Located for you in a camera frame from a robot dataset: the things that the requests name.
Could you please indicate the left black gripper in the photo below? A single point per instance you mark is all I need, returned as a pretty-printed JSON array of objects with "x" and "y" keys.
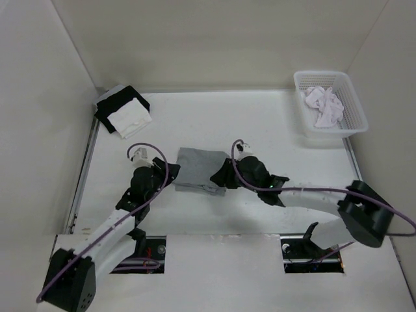
[{"x": 158, "y": 167}]

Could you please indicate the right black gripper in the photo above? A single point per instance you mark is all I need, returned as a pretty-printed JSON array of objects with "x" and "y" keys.
[{"x": 224, "y": 176}]

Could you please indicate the grey tank top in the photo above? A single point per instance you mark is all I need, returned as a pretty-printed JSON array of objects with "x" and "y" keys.
[{"x": 197, "y": 167}]

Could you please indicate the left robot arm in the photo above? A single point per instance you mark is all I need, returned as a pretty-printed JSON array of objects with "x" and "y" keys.
[{"x": 73, "y": 274}]

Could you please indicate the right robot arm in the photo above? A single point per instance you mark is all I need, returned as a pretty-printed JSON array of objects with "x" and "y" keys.
[{"x": 357, "y": 219}]

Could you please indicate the folded white tank top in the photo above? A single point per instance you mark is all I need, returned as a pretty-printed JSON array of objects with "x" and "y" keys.
[{"x": 130, "y": 118}]

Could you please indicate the folded black tank top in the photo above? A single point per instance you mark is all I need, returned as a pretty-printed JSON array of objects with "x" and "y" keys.
[{"x": 113, "y": 100}]

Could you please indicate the pale pink tank top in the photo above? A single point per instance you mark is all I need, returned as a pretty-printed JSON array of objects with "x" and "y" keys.
[{"x": 329, "y": 106}]

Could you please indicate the white plastic basket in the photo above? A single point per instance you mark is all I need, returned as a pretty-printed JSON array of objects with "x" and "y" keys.
[{"x": 354, "y": 120}]

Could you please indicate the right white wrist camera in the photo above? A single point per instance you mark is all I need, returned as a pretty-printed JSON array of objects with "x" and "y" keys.
[{"x": 244, "y": 150}]

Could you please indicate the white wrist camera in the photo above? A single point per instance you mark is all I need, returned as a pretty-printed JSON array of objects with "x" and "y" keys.
[
  {"x": 244, "y": 150},
  {"x": 141, "y": 155}
]

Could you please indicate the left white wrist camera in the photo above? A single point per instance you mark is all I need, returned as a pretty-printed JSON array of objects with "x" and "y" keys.
[{"x": 141, "y": 155}]

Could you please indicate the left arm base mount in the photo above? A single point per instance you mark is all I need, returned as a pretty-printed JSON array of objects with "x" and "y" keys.
[{"x": 148, "y": 256}]

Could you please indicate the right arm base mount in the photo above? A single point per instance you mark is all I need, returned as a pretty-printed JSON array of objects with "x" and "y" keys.
[{"x": 302, "y": 256}]

